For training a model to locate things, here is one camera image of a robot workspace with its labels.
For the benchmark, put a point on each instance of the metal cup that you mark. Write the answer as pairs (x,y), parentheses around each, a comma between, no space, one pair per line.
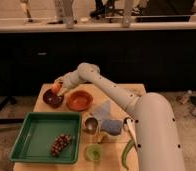
(91,125)

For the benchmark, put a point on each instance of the red grape bunch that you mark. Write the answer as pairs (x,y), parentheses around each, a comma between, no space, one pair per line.
(61,142)

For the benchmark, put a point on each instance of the green plastic tray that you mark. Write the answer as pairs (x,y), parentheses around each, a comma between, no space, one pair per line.
(38,133)

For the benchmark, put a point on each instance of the black cabinet counter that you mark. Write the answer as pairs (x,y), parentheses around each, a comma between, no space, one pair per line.
(162,59)

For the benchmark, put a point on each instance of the small green cup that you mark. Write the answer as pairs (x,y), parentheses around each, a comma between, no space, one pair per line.
(94,152)

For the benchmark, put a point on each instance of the blue cloth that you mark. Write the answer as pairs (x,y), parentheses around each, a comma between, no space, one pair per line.
(103,111)

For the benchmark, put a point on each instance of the dark purple bowl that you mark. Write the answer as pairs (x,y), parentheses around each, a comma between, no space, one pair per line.
(52,99)

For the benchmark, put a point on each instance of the orange bowl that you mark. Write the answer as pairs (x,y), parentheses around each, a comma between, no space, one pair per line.
(79,100)

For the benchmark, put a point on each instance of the white handled spoon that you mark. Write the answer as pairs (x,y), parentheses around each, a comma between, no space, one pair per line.
(130,127)

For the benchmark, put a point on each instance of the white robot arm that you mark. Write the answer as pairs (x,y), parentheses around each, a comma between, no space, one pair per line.
(156,131)

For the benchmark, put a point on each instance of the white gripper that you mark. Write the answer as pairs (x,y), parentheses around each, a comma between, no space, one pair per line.
(69,80)

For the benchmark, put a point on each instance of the red orange apple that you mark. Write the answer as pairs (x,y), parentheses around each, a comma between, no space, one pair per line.
(56,88)

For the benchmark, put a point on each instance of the green banana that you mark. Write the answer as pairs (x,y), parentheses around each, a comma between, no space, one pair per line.
(128,147)

